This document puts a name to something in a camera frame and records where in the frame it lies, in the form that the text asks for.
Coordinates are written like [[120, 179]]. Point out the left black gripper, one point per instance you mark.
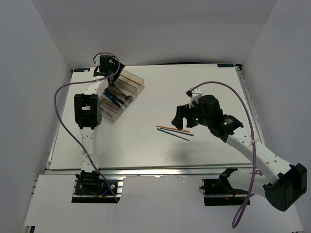
[[118, 67]]

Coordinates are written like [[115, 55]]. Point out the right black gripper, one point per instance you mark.
[[183, 111]]

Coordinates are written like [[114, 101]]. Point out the orange black chopstick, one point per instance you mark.
[[174, 129]]

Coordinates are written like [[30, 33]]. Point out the black spoon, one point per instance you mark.
[[112, 84], [113, 90]]

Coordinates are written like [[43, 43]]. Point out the grey chopstick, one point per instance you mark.
[[161, 130]]

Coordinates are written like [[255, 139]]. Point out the blue knife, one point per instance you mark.
[[112, 99]]

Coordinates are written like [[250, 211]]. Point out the pink handled fork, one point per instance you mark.
[[110, 106]]

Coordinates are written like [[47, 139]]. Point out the black knife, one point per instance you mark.
[[119, 98]]

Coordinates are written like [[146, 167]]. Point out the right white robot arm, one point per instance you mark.
[[281, 182]]

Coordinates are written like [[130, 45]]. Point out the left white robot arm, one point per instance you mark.
[[87, 110]]

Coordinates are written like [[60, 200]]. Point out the clear compartment organizer tray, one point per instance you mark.
[[127, 87]]

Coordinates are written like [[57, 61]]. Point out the left blue table sticker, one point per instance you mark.
[[81, 69]]

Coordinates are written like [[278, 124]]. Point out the blue table sticker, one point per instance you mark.
[[81, 69], [222, 65]]

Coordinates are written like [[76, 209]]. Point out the right blue table sticker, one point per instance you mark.
[[222, 65]]

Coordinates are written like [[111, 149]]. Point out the white front cover board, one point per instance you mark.
[[170, 204]]

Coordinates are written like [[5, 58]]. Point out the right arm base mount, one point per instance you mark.
[[218, 192]]

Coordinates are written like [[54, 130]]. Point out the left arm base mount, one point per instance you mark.
[[90, 187]]

